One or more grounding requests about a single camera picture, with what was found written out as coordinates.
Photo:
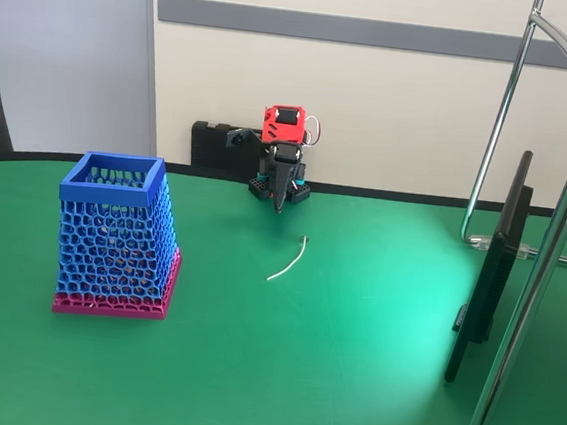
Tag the red gripper with motor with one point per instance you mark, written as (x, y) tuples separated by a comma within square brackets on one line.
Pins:
[(283, 173)]

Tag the blue and pink mesh basket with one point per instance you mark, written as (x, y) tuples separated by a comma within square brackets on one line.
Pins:
[(110, 236)]

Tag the black clamp with cyan collar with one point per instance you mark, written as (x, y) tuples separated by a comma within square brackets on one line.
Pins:
[(263, 176), (300, 179)]

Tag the black plastic tool case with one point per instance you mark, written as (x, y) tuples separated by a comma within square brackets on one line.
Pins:
[(209, 145)]

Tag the clear plastic foot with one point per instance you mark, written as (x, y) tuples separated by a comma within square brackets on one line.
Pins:
[(479, 241)]

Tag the black flat monitor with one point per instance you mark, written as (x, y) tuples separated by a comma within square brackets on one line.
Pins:
[(496, 273)]

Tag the thick chrome pole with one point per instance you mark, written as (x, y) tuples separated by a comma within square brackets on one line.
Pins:
[(543, 278)]

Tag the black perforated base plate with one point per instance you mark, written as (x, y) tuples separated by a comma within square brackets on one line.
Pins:
[(257, 189)]

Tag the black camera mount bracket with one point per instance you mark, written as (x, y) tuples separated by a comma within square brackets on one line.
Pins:
[(238, 139)]

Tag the grey wall rail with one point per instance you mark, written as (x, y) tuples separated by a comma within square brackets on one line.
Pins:
[(331, 28)]

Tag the chrome tube frame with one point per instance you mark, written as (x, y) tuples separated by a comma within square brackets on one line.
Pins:
[(506, 93)]

